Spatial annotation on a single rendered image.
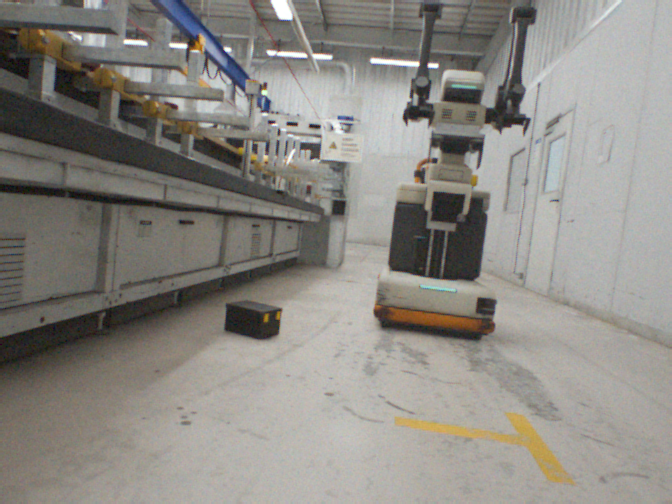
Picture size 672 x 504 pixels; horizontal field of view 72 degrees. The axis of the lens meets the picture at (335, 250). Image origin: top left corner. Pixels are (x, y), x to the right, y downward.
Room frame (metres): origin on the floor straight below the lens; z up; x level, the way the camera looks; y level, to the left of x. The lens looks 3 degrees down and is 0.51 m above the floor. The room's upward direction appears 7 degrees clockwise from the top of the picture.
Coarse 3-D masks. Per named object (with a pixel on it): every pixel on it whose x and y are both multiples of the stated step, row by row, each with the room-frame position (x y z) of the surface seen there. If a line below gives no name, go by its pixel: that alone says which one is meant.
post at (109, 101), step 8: (112, 0) 1.26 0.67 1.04; (120, 0) 1.26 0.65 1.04; (128, 0) 1.29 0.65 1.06; (112, 8) 1.26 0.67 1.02; (120, 8) 1.26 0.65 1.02; (120, 16) 1.27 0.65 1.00; (112, 40) 1.26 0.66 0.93; (120, 40) 1.28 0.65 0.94; (104, 64) 1.26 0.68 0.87; (120, 72) 1.29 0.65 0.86; (104, 96) 1.26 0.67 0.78; (112, 96) 1.26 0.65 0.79; (104, 104) 1.26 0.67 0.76; (112, 104) 1.27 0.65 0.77; (104, 112) 1.26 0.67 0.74; (112, 112) 1.27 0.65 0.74
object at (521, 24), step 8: (512, 8) 2.21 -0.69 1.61; (512, 16) 2.20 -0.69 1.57; (520, 24) 2.18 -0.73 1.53; (528, 24) 2.18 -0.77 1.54; (520, 32) 2.18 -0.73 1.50; (520, 40) 2.18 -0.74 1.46; (520, 48) 2.18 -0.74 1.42; (512, 56) 2.21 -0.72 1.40; (520, 56) 2.18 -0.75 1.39; (512, 64) 2.19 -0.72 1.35; (520, 64) 2.18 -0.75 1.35; (512, 72) 2.18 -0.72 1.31; (520, 72) 2.18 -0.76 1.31; (512, 80) 2.18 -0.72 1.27; (520, 80) 2.17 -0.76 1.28; (512, 88) 2.18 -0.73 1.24
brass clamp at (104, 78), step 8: (96, 72) 1.24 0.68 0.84; (104, 72) 1.23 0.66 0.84; (112, 72) 1.25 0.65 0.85; (96, 80) 1.24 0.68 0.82; (104, 80) 1.23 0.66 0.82; (112, 80) 1.24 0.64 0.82; (120, 80) 1.28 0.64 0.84; (104, 88) 1.26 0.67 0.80; (112, 88) 1.25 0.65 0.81; (120, 88) 1.28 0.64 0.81; (120, 96) 1.33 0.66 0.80; (128, 96) 1.33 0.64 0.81; (136, 96) 1.36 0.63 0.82
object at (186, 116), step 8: (128, 112) 1.56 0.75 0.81; (136, 112) 1.56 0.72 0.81; (168, 112) 1.55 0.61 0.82; (176, 112) 1.55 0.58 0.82; (184, 112) 1.54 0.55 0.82; (192, 112) 1.54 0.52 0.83; (200, 112) 1.54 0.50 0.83; (176, 120) 1.57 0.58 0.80; (184, 120) 1.56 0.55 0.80; (192, 120) 1.55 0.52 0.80; (200, 120) 1.54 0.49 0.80; (208, 120) 1.54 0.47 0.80; (216, 120) 1.53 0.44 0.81; (224, 120) 1.53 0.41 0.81; (232, 120) 1.53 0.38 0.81; (240, 120) 1.52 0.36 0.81; (248, 120) 1.53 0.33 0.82
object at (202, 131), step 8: (168, 128) 1.81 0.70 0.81; (176, 128) 1.81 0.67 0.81; (200, 128) 1.80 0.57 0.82; (208, 128) 1.79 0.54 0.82; (216, 128) 1.79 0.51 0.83; (216, 136) 1.80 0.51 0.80; (224, 136) 1.79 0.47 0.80; (232, 136) 1.78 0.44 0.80; (240, 136) 1.78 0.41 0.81; (248, 136) 1.78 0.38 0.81; (256, 136) 1.77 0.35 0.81; (264, 136) 1.77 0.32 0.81
